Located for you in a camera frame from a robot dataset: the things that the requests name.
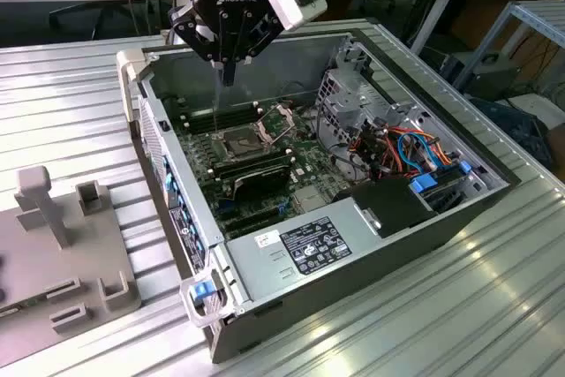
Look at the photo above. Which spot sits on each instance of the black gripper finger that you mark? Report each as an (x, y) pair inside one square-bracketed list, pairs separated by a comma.
[(265, 30), (190, 28)]

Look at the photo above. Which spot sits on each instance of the metal locking lever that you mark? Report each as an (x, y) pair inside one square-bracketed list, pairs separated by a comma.
[(215, 123)]

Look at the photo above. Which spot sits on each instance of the CPU socket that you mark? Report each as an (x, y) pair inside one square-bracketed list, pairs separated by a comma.
[(240, 143)]

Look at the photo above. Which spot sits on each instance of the metal drive cage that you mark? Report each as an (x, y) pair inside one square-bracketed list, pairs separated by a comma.
[(348, 101)]

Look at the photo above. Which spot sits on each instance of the green motherboard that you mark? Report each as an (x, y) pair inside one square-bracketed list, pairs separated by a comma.
[(311, 154)]

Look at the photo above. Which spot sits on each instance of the green RAM stick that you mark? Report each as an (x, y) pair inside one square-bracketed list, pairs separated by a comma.
[(253, 166), (22, 307)]

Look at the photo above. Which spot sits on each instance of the black expansion card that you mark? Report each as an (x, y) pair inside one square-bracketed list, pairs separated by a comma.
[(260, 185)]

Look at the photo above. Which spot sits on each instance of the silver chipset heatsink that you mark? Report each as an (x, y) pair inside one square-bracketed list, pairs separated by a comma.
[(309, 198)]

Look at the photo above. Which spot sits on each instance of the black plastic shroud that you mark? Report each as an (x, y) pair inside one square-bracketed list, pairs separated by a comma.
[(388, 205)]

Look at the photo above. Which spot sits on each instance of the blue disk carrier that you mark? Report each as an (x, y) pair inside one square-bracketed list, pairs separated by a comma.
[(424, 183)]

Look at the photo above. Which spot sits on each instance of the silver power supply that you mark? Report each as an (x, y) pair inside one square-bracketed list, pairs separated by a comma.
[(265, 271)]

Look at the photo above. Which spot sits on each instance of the blue case latch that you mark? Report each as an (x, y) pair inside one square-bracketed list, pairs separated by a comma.
[(201, 292)]

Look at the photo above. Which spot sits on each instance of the grey parts rack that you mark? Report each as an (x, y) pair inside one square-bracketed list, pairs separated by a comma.
[(66, 262)]

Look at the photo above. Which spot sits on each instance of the grey PC case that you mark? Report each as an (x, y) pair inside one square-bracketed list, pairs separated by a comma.
[(375, 280)]

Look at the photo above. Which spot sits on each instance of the dark blue bin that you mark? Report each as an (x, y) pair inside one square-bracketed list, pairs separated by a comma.
[(521, 130)]

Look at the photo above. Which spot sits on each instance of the aluminium slat shelf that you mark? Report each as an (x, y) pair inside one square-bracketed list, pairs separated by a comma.
[(543, 19)]

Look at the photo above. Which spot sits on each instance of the brown cardboard box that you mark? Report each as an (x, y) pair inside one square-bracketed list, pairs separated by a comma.
[(557, 147)]

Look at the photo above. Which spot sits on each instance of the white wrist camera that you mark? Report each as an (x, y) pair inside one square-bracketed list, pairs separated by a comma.
[(291, 6)]

